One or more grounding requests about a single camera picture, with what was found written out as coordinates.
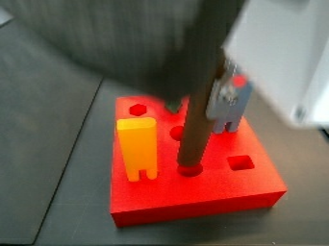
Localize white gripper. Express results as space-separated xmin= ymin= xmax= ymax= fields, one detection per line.
xmin=206 ymin=0 xmax=329 ymax=128

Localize brown oval peg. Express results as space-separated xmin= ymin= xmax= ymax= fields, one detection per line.
xmin=178 ymin=0 xmax=237 ymax=167

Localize red peg board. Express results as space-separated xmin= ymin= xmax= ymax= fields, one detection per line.
xmin=110 ymin=96 xmax=287 ymax=227

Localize tall blue peg block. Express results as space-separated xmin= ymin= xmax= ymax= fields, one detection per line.
xmin=214 ymin=83 xmax=252 ymax=134

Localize green peg block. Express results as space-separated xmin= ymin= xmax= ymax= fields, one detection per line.
xmin=165 ymin=99 xmax=182 ymax=113

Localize yellow peg block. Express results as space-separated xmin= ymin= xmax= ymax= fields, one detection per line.
xmin=117 ymin=117 xmax=158 ymax=182

